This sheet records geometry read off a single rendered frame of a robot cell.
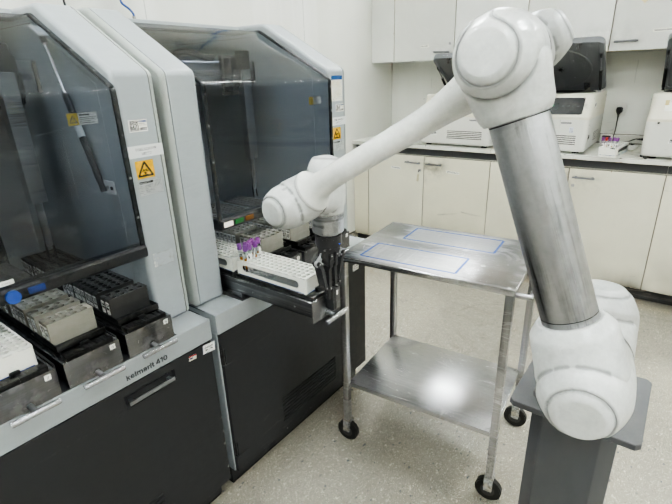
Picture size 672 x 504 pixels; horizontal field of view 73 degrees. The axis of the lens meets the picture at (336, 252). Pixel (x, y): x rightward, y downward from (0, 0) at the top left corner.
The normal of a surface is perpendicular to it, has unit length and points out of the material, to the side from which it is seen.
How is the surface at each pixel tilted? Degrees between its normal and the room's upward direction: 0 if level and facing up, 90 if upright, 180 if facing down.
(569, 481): 90
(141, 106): 90
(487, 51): 84
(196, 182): 90
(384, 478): 0
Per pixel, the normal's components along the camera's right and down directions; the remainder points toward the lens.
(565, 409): -0.43, 0.45
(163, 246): 0.80, 0.19
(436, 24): -0.60, 0.30
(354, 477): -0.03, -0.93
